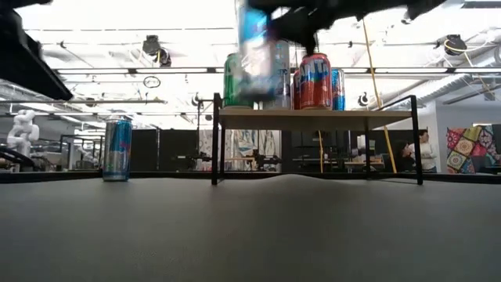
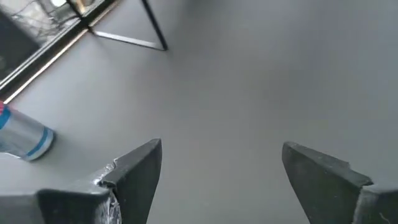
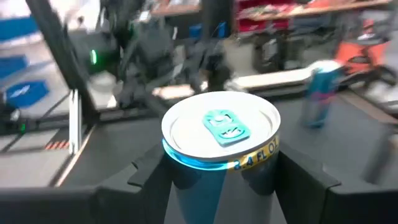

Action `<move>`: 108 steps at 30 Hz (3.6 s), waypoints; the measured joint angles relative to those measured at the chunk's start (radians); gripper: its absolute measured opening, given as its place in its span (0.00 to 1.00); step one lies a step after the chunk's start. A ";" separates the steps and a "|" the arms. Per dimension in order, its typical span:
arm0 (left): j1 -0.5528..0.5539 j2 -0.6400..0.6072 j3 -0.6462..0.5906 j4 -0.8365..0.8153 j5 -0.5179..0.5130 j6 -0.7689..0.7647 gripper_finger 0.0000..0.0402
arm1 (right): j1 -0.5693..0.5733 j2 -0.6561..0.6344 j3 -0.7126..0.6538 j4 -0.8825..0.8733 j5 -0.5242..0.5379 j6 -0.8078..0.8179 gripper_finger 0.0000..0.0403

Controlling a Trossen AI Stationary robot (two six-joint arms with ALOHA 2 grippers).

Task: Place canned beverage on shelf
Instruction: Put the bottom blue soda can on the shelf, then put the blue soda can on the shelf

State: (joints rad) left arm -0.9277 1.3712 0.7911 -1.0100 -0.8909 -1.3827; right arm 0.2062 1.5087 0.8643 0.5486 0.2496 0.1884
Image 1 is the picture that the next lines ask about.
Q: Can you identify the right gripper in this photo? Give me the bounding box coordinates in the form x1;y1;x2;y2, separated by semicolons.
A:
246;0;408;54

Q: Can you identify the blue silver Red Bull can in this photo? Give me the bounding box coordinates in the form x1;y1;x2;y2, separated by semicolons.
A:
102;118;133;183
236;0;276;102
330;67;347;112

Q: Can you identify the green Sprite can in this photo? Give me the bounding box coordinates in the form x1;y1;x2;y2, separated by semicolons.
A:
222;52;255;109

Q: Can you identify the black ceiling-mounted device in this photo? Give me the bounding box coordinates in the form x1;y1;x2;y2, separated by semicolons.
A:
443;34;469;56
142;34;173;67

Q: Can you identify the white patterned hanging cloth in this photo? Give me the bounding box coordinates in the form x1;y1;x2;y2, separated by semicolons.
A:
225;129;281;172

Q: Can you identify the black partition panel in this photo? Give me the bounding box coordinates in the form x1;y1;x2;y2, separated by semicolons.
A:
132;128;160;172
159;128;199;172

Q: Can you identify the background wooden desk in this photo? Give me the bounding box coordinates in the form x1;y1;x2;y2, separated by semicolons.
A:
344;158;392;173

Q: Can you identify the person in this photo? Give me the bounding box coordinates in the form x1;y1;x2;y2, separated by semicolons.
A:
414;128;439;174
392;139;416;173

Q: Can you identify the colourful patchwork quilt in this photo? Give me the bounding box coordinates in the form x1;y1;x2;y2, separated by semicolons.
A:
445;124;501;175

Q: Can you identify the wooden shelf with black frame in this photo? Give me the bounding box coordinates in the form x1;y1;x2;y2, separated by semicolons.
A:
211;92;424;186

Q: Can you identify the yellow hanging cable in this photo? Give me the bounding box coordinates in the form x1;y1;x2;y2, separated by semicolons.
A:
362;18;398;174
317;130;325;173

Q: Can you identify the black table frame rail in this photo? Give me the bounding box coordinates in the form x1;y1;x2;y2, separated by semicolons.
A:
0;170;501;185

